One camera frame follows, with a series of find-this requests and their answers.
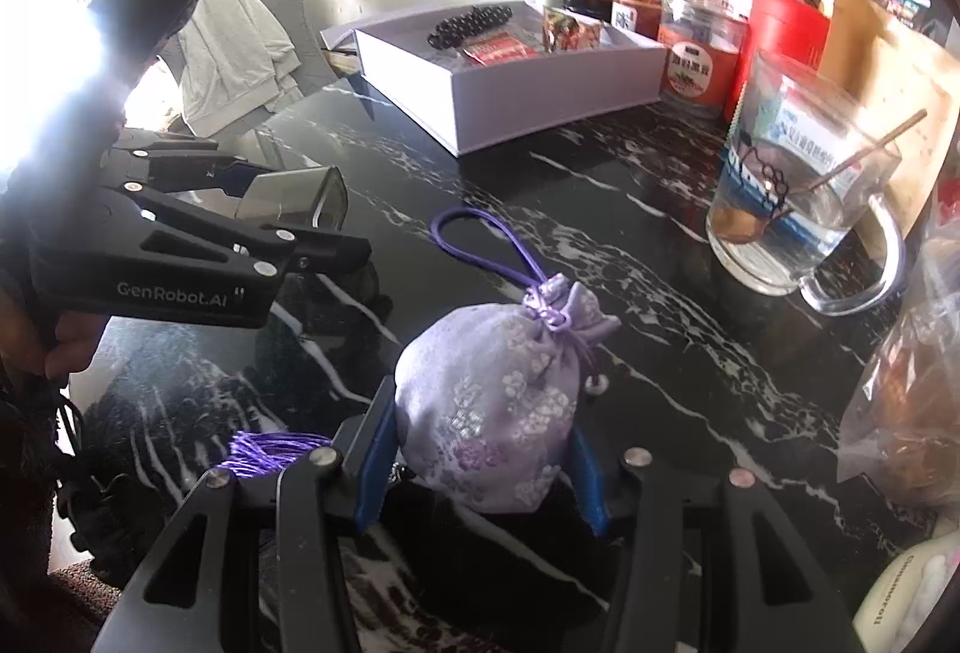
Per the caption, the person's left hand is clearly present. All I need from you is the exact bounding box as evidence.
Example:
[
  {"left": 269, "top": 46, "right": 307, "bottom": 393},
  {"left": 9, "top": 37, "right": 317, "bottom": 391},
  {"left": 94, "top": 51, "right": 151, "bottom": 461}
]
[{"left": 0, "top": 289, "right": 111, "bottom": 384}]

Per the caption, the white blue medicine box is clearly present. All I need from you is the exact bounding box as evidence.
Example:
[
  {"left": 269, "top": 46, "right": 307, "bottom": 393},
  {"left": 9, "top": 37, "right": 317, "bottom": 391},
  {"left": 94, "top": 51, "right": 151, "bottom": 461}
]
[{"left": 748, "top": 89, "right": 895, "bottom": 206}]

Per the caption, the wide clear jar red label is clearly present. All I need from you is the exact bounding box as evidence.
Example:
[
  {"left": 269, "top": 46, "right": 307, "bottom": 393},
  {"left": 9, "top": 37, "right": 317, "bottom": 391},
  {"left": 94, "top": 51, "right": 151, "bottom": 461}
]
[{"left": 657, "top": 0, "right": 749, "bottom": 119}]

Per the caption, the clear plastic bag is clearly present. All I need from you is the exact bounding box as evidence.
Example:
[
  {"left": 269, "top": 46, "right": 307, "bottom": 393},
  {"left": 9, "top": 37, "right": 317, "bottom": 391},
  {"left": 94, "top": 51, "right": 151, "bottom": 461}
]
[{"left": 835, "top": 231, "right": 960, "bottom": 513}]

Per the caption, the glass mug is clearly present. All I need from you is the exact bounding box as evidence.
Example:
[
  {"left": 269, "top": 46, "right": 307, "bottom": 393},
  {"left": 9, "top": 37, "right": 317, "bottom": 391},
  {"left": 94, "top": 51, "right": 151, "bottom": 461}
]
[{"left": 703, "top": 48, "right": 906, "bottom": 318}]

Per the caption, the red canister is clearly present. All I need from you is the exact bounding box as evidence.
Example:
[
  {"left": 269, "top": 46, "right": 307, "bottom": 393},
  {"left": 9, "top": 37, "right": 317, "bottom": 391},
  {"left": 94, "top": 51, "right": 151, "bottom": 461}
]
[{"left": 722, "top": 0, "right": 831, "bottom": 124}]

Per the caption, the black hair scrunchie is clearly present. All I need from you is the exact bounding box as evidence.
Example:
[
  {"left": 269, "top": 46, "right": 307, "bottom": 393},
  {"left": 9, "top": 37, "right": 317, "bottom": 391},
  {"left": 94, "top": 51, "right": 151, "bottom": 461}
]
[{"left": 426, "top": 4, "right": 516, "bottom": 50}]

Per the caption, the metal spoon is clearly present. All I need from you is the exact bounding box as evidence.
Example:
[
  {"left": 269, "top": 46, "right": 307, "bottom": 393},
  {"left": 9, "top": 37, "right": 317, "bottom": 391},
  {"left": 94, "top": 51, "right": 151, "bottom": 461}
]
[{"left": 711, "top": 108, "right": 929, "bottom": 251}]

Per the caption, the orange-filled clear jar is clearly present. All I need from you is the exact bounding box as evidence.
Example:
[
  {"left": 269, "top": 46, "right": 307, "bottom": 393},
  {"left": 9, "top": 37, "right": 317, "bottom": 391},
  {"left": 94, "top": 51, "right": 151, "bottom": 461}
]
[{"left": 610, "top": 0, "right": 670, "bottom": 37}]

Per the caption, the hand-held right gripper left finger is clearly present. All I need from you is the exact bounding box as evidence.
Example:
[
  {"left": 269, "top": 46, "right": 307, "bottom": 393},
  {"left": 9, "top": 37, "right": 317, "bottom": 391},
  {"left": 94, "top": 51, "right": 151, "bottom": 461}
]
[{"left": 90, "top": 375, "right": 398, "bottom": 653}]

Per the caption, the small red packet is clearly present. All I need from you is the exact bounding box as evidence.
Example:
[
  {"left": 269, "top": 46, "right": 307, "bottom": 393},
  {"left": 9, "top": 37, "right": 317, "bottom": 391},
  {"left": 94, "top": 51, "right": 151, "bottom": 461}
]
[{"left": 460, "top": 33, "right": 539, "bottom": 71}]

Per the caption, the grey charger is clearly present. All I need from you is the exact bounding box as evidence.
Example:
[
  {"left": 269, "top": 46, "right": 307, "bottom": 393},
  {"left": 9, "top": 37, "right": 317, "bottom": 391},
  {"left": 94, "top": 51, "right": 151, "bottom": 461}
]
[{"left": 235, "top": 165, "right": 351, "bottom": 230}]

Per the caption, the pale green garment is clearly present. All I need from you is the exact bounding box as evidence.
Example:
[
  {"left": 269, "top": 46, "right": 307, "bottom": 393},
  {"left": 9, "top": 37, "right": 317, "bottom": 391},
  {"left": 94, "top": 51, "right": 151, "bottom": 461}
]
[{"left": 178, "top": 0, "right": 302, "bottom": 127}]

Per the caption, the pale lavender gift box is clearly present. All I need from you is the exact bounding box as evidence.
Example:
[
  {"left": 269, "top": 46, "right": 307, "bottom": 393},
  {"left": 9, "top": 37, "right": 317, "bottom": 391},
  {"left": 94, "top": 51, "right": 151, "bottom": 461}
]
[{"left": 321, "top": 0, "right": 670, "bottom": 160}]

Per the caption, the gold red snack packet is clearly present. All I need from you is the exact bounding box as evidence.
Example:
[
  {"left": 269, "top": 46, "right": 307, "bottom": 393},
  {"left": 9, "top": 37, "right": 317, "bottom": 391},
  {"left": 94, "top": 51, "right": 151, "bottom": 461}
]
[{"left": 542, "top": 5, "right": 610, "bottom": 56}]

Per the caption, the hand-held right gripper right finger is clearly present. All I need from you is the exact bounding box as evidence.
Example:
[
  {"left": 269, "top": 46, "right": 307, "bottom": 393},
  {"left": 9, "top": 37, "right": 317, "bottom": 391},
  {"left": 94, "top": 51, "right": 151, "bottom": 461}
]
[{"left": 570, "top": 430, "right": 863, "bottom": 653}]

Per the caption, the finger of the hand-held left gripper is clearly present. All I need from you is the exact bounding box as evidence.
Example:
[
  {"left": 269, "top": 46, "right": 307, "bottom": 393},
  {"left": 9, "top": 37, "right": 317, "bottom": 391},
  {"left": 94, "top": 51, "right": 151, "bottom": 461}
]
[
  {"left": 100, "top": 179, "right": 374, "bottom": 277},
  {"left": 111, "top": 147, "right": 254, "bottom": 200}
]

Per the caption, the purple floral sachet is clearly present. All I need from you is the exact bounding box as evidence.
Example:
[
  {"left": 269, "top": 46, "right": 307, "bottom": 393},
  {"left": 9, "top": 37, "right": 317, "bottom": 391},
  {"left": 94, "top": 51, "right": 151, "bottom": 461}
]
[{"left": 225, "top": 207, "right": 625, "bottom": 517}]

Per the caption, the grey chair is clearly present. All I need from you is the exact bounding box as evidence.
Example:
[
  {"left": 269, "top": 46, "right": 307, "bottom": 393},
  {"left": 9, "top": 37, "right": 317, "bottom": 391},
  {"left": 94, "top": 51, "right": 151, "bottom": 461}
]
[{"left": 160, "top": 0, "right": 332, "bottom": 131}]

